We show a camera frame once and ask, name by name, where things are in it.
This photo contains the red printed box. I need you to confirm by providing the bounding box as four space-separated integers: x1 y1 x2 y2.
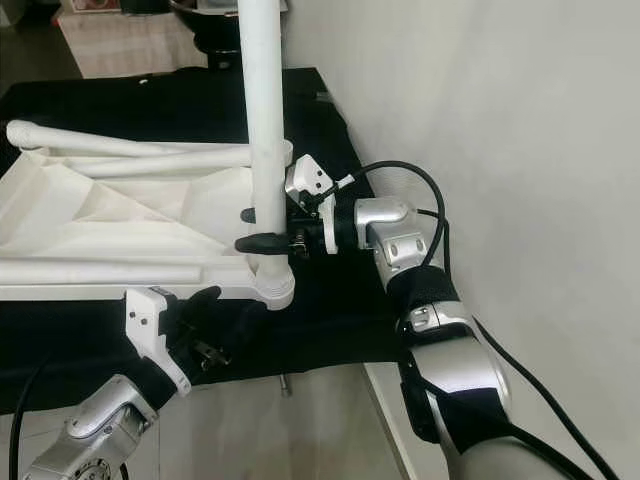
70 0 121 13

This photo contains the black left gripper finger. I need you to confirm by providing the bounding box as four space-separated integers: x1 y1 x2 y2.
177 287 224 321
227 300 271 343

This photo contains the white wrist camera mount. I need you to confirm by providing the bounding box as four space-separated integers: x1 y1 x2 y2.
125 287 193 396
283 155 358 253

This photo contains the black stool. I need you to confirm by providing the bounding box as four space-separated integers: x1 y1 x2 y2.
205 35 266 71

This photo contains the pale patterned mat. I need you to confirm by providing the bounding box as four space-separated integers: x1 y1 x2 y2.
57 12 211 79

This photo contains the black tablecloth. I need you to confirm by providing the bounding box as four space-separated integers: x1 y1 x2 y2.
0 65 411 413

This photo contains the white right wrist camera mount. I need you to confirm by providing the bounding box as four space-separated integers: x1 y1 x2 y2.
283 155 358 253

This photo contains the white plastic children table top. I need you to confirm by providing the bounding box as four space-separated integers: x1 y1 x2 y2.
0 140 296 309

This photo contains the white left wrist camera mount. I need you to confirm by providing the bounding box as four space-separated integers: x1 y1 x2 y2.
125 287 193 396

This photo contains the black bag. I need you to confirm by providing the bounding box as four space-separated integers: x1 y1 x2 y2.
120 0 171 16

